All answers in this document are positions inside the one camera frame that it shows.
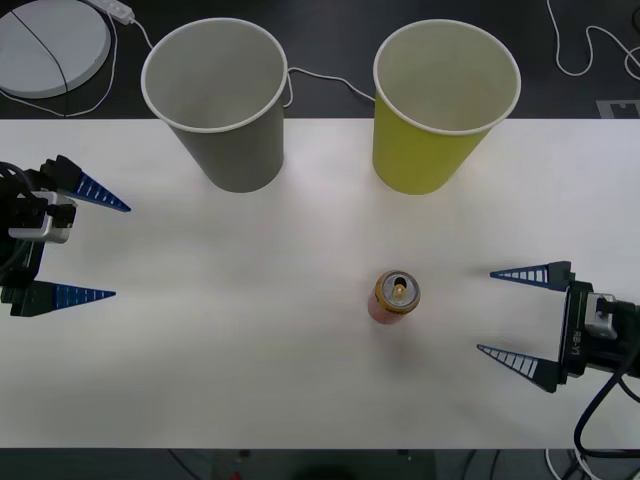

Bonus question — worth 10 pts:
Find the thin white cable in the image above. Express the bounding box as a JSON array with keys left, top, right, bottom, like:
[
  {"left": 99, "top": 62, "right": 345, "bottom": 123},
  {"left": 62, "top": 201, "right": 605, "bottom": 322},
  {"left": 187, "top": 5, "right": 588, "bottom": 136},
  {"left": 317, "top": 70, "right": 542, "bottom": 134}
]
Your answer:
[{"left": 0, "top": 7, "right": 120, "bottom": 119}]

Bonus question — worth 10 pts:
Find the grey floor plate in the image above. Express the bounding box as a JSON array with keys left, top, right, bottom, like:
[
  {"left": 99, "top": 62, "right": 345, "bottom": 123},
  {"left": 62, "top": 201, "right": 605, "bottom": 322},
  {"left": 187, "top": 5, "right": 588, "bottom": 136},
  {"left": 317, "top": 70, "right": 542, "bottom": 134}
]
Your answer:
[{"left": 596, "top": 99, "right": 640, "bottom": 119}]

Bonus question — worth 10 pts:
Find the white power strip cable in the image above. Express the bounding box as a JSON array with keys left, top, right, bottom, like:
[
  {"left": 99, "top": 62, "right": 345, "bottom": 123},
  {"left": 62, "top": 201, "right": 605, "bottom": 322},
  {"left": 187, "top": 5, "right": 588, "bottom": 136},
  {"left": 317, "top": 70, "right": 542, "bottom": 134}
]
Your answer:
[{"left": 130, "top": 17, "right": 377, "bottom": 109}]

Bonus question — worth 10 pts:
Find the thin black cable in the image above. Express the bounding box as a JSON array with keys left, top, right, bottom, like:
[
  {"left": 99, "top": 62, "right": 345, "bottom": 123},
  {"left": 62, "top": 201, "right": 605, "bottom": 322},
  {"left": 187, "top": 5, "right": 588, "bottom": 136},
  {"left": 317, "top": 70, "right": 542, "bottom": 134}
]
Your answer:
[{"left": 10, "top": 8, "right": 70, "bottom": 117}]

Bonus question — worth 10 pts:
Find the long looping white cable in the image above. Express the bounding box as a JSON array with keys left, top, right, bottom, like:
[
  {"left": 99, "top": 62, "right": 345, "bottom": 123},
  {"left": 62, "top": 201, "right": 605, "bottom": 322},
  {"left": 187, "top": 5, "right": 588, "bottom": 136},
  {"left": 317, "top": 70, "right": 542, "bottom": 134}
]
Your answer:
[{"left": 546, "top": 0, "right": 640, "bottom": 80}]

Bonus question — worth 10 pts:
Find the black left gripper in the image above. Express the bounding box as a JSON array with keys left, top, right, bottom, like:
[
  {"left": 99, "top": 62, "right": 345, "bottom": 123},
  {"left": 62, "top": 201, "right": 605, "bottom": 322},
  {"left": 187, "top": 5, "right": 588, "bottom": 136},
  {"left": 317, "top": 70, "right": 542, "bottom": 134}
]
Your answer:
[{"left": 0, "top": 154, "right": 133, "bottom": 318}]

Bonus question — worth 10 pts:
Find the red drink can gold top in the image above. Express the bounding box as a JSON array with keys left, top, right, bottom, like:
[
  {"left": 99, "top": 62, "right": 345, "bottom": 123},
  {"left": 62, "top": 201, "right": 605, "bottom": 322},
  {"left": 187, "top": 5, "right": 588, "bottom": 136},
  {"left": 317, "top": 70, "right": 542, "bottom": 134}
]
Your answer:
[{"left": 367, "top": 269, "right": 422, "bottom": 326}]

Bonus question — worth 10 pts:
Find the round white flat disc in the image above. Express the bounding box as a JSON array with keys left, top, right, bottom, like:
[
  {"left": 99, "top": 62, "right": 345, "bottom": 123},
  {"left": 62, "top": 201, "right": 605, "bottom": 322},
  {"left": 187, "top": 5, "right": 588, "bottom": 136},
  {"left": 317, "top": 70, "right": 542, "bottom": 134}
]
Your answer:
[{"left": 0, "top": 0, "right": 113, "bottom": 99}]

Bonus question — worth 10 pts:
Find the grey plastic waste bin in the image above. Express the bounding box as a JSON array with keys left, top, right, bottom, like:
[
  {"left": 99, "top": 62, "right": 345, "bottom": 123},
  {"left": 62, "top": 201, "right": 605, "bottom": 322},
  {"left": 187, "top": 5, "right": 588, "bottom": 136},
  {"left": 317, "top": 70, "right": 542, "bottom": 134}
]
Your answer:
[{"left": 140, "top": 17, "right": 291, "bottom": 194}]

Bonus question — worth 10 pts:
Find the white power strip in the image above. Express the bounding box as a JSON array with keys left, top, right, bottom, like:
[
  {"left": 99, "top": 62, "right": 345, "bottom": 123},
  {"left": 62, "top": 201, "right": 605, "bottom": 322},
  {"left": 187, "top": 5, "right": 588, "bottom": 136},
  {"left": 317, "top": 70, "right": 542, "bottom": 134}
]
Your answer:
[{"left": 83, "top": 0, "right": 136, "bottom": 24}]

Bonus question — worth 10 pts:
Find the yellow-green plastic waste bin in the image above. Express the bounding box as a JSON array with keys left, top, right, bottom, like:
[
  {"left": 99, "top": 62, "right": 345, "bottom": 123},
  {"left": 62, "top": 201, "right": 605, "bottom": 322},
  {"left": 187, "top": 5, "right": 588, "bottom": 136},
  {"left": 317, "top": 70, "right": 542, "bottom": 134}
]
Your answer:
[{"left": 372, "top": 18, "right": 523, "bottom": 197}]

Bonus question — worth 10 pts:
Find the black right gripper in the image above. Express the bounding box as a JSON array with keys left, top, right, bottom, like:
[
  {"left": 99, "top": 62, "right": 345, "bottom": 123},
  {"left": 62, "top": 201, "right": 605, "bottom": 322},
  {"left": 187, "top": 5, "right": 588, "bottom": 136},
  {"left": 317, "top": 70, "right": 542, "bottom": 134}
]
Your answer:
[{"left": 476, "top": 260, "right": 627, "bottom": 395}]

